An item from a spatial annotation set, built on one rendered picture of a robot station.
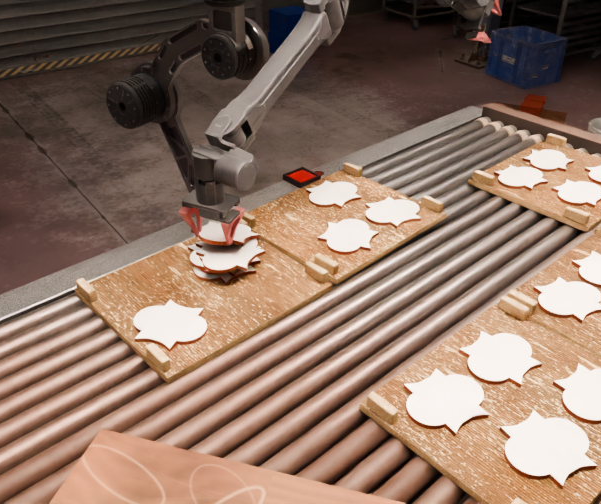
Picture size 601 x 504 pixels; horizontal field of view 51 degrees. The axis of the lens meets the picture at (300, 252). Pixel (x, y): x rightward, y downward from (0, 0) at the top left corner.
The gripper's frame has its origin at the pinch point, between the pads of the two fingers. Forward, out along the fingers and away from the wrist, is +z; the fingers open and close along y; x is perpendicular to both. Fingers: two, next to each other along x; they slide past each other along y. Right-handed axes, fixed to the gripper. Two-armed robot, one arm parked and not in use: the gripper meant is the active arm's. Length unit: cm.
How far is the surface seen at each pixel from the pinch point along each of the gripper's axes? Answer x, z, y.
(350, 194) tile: 42.6, 8.3, 15.1
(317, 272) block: 5.0, 6.1, 21.6
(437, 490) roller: -34, 9, 57
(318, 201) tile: 35.6, 8.2, 9.0
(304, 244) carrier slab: 17.0, 8.7, 13.4
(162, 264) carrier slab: -3.6, 8.5, -11.6
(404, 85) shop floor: 407, 112, -66
